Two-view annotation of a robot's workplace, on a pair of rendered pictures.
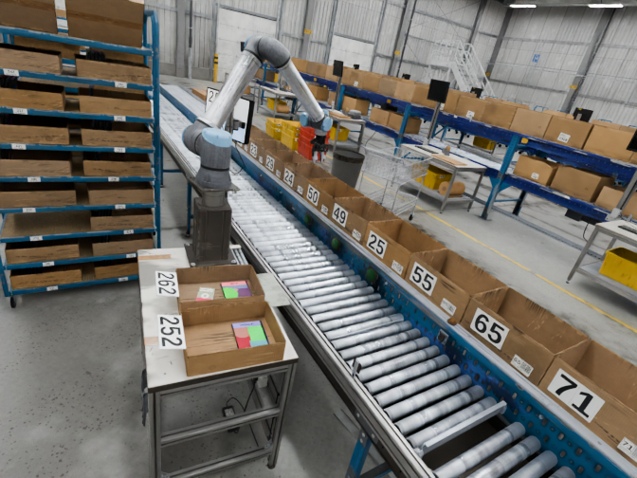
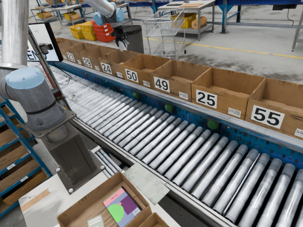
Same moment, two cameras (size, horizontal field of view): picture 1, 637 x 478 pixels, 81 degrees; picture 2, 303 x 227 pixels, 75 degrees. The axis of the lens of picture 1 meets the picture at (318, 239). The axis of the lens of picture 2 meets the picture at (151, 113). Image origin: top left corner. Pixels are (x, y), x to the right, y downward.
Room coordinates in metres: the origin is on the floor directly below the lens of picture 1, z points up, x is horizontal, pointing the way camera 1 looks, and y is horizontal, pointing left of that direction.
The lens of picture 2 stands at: (0.95, 0.14, 1.76)
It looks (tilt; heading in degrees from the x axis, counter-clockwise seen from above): 37 degrees down; 355
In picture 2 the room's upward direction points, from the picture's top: 11 degrees counter-clockwise
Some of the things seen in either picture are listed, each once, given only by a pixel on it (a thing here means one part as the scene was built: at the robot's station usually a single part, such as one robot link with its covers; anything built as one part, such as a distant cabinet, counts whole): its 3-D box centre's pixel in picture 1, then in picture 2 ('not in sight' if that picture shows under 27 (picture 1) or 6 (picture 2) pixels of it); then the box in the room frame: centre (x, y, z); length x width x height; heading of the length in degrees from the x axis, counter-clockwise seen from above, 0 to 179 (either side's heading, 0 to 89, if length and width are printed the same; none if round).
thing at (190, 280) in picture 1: (219, 289); (105, 215); (1.49, 0.43, 0.80); 0.38 x 0.28 x 0.10; 118
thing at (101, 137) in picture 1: (116, 133); not in sight; (2.47, 1.49, 1.19); 0.40 x 0.30 x 0.10; 125
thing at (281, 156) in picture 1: (287, 165); (100, 57); (3.33, 0.41, 0.96); 0.39 x 0.29 x 0.17; 35
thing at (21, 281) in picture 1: (48, 267); not in sight; (2.19, 1.88, 0.19); 0.40 x 0.30 x 0.10; 124
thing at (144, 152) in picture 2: (309, 266); (160, 138); (2.00, 0.02, 0.72); 0.52 x 0.05 x 0.05; 125
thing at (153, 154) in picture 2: (314, 272); (167, 141); (1.95, -0.02, 0.72); 0.52 x 0.05 x 0.05; 125
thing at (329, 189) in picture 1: (334, 197); (147, 70); (2.68, -0.05, 0.96); 0.39 x 0.29 x 0.17; 35
